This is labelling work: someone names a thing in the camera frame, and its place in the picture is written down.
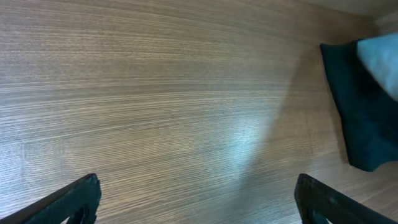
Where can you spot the dark folded garment on right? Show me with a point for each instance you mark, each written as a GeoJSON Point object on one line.
{"type": "Point", "coordinates": [368, 114]}

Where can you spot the light blue denim shorts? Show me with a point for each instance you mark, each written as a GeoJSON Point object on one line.
{"type": "Point", "coordinates": [379, 57]}

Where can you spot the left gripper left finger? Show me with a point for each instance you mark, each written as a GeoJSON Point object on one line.
{"type": "Point", "coordinates": [75, 203]}

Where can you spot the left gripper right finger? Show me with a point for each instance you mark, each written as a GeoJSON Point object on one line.
{"type": "Point", "coordinates": [318, 203]}

